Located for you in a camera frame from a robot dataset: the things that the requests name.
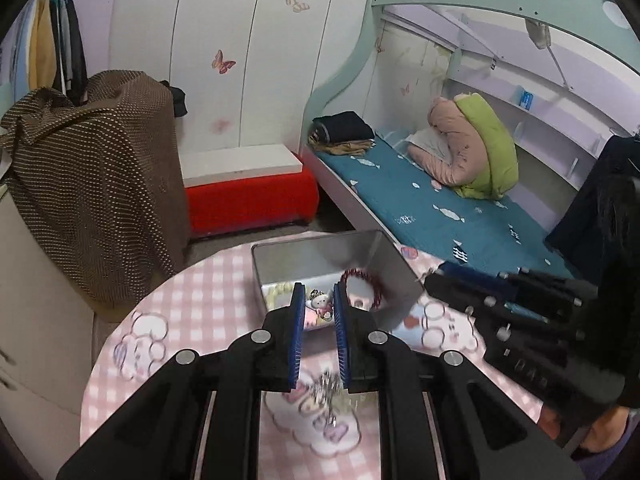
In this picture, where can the small blue box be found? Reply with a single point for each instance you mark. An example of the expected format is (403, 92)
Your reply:
(525, 97)

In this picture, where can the black garment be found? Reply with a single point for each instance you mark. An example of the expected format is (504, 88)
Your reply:
(175, 99)

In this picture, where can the folded dark clothes stack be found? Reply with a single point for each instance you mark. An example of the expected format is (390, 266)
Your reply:
(342, 130)

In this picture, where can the teal bunk bed frame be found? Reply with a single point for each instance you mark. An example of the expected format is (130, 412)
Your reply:
(345, 60)

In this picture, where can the grey hanging bag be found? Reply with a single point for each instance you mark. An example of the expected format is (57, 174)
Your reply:
(538, 32)

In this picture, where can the pale pink butterfly sticker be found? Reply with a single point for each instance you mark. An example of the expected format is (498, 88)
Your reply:
(220, 125)

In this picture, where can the pink checked tablecloth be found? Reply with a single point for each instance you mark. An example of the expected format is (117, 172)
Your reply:
(165, 310)

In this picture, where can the white curved cabinet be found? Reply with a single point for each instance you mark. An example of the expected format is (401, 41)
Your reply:
(35, 310)

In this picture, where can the grey metal tin box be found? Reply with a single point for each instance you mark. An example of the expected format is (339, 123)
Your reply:
(380, 260)

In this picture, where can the dark hanging garment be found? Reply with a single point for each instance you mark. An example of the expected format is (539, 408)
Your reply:
(585, 210)

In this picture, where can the red butterfly sticker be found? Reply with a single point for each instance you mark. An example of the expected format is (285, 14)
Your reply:
(222, 62)

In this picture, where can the white pillow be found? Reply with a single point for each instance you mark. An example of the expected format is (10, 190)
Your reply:
(425, 140)

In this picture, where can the red ottoman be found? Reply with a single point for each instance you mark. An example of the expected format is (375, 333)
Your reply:
(250, 205)

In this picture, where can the white wardrobe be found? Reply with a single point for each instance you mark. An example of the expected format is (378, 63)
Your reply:
(250, 60)

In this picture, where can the person's right hand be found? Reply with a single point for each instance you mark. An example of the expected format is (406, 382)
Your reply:
(607, 430)

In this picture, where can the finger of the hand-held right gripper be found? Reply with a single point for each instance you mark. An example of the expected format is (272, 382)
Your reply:
(465, 295)
(550, 287)

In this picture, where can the brown dotted cloth cover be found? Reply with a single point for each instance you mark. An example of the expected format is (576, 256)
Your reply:
(100, 185)

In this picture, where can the teal bed mattress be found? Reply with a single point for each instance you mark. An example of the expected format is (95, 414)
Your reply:
(425, 200)

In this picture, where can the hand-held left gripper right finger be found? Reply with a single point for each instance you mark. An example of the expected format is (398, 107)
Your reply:
(342, 340)

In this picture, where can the yellow butterfly sticker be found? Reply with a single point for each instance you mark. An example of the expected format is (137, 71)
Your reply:
(297, 1)

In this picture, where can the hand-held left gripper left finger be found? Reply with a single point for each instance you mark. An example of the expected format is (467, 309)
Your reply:
(297, 330)

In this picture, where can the row of hanging clothes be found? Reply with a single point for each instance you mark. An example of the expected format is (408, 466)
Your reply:
(55, 50)

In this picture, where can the white board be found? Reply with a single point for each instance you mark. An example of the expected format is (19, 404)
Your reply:
(240, 162)

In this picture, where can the pink quilt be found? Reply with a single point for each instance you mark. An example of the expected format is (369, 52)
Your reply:
(452, 150)

